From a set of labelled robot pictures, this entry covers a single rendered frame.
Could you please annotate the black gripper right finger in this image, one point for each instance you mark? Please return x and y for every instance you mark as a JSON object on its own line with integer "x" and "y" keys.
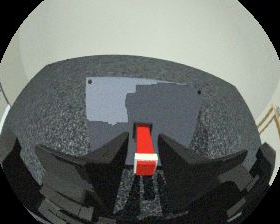
{"x": 188, "y": 174}

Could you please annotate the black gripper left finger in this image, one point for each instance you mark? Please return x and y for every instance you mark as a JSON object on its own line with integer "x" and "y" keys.
{"x": 99, "y": 172}

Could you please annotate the red peg with white band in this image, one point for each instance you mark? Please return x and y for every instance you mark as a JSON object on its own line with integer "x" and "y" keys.
{"x": 145, "y": 158}

